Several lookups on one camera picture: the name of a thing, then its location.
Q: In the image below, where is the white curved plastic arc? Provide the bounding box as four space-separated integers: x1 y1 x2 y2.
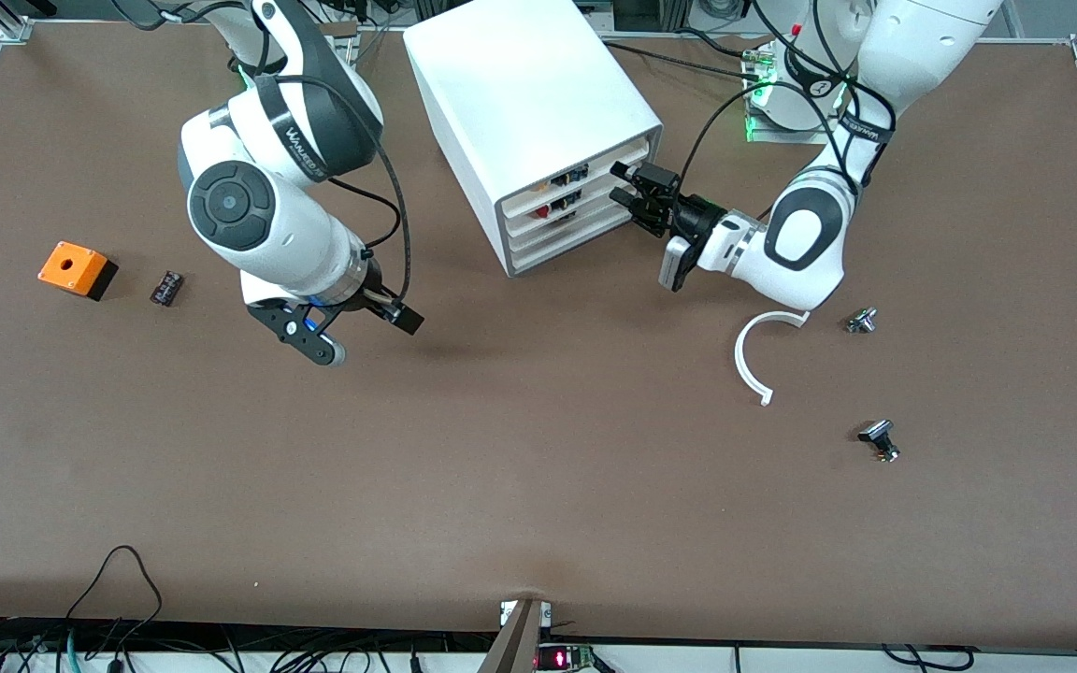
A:
734 309 812 408

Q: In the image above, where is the lower metal bolt part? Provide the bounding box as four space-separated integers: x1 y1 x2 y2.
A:
857 419 902 464

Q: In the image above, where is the device with red display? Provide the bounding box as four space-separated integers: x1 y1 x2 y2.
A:
537 643 597 673

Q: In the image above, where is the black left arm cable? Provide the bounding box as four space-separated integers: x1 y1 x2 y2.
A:
677 0 897 203

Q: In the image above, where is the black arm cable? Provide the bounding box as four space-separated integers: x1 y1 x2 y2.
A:
258 73 414 311
677 0 897 203

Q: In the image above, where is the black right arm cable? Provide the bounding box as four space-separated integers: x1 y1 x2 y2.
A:
258 73 414 311

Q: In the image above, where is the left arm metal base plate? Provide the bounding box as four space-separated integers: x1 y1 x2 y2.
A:
744 39 844 147

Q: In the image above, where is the black cable behind cabinet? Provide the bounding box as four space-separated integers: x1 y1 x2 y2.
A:
602 40 769 81

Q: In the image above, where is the orange button enclosure box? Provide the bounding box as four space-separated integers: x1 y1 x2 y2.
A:
37 241 120 302

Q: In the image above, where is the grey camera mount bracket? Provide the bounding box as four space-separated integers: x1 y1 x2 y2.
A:
478 598 553 673

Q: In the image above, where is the black looped cable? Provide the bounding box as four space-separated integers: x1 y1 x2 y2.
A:
66 545 164 646

